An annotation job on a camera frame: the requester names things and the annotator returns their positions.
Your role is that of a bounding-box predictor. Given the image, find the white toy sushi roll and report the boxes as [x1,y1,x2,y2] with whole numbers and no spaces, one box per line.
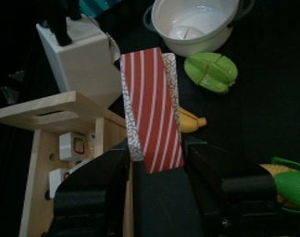
[48,168,72,200]
[60,131,96,162]
[68,158,93,174]

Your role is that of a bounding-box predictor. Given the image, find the toy corn with green husk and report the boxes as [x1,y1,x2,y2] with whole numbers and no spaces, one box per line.
[259,156,300,217]

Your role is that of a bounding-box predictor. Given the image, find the white toy box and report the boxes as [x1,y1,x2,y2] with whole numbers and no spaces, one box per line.
[36,14,125,109]

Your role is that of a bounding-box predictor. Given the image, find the wooden toy tray stand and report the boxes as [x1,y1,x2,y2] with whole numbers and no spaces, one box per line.
[0,90,136,237]

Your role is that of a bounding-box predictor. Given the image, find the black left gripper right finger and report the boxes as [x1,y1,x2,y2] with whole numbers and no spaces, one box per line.
[181,134,300,237]

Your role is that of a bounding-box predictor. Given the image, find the dark seaweed strip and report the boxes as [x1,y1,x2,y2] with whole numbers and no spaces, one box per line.
[132,159,207,237]

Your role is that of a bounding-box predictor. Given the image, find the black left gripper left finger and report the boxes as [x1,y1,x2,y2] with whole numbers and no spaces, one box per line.
[46,138,133,237]

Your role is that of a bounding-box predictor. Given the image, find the yellow toy banana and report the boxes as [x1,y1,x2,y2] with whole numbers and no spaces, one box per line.
[176,106,209,134]

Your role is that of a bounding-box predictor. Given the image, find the green toy starfruit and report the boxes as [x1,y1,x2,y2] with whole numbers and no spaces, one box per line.
[184,51,240,94]

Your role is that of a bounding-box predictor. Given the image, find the white toy cooking pot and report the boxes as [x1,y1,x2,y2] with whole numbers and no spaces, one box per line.
[143,0,257,58]

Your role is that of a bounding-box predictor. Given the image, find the teal striped toy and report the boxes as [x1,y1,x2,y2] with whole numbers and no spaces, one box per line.
[77,0,124,19]

